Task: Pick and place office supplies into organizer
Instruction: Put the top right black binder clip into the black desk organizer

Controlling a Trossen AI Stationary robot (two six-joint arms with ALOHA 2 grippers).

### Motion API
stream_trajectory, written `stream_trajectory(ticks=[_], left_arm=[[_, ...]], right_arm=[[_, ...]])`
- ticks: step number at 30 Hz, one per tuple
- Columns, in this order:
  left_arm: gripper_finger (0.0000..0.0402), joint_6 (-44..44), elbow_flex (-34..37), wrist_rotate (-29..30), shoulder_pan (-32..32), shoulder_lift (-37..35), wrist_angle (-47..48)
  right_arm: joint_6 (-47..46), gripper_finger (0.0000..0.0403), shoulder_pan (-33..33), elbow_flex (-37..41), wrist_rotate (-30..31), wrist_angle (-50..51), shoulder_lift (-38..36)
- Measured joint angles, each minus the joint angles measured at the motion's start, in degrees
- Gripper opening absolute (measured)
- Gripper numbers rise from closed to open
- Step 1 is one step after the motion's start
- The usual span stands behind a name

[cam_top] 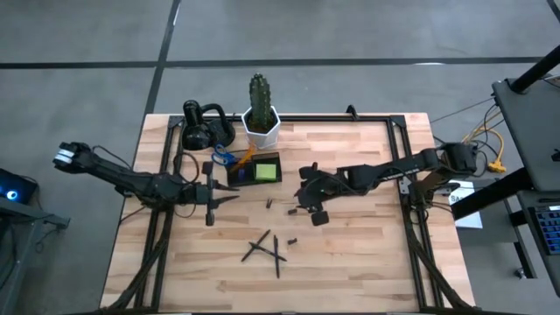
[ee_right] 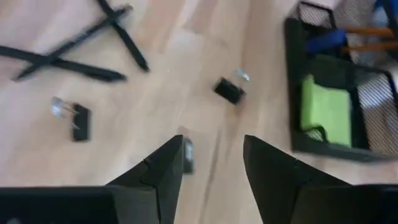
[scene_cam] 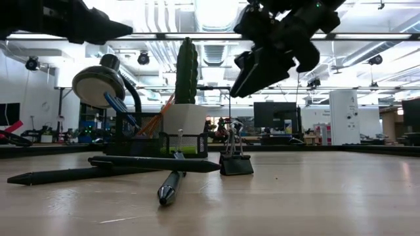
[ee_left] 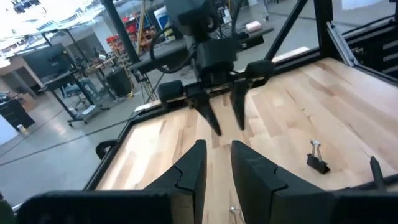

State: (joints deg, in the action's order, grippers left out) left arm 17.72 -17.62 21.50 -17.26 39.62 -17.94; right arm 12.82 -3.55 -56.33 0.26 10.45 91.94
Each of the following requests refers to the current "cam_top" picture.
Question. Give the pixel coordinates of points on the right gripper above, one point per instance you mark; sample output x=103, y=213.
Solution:
x=326, y=186

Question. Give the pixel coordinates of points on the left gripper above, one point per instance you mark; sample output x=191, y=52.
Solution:
x=207, y=194

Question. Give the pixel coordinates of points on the black binder clip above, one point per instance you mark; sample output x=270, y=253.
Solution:
x=269, y=203
x=292, y=241
x=292, y=212

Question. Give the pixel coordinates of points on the orange pencil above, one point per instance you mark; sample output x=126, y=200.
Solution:
x=248, y=157
x=245, y=164

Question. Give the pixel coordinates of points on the green sticky note pad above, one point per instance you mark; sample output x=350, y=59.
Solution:
x=265, y=172

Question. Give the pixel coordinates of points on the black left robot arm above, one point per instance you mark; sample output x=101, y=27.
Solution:
x=127, y=177

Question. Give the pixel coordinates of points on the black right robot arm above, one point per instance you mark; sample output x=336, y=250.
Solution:
x=402, y=168

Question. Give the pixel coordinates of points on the black mesh desk organizer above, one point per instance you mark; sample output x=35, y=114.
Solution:
x=232, y=180

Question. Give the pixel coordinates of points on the white hexagonal plant pot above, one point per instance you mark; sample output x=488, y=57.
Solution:
x=262, y=139

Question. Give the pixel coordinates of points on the black tape dispenser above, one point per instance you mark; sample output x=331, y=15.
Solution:
x=197, y=131

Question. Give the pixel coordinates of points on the black clamp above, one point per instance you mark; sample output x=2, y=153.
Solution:
x=351, y=111

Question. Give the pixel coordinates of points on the green cactus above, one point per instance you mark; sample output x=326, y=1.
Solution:
x=260, y=100

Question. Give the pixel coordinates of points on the white paper sheet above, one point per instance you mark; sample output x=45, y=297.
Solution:
x=470, y=216

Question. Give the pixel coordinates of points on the grey cart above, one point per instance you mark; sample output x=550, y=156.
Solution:
x=22, y=245

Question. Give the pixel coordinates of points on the blue lit device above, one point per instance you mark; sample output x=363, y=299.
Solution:
x=15, y=188

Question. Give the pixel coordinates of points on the black workstation stand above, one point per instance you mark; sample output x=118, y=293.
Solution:
x=534, y=131

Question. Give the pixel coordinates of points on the lit keyboard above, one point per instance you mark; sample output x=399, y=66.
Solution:
x=549, y=229

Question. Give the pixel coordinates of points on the black metal table frame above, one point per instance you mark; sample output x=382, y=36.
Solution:
x=306, y=118

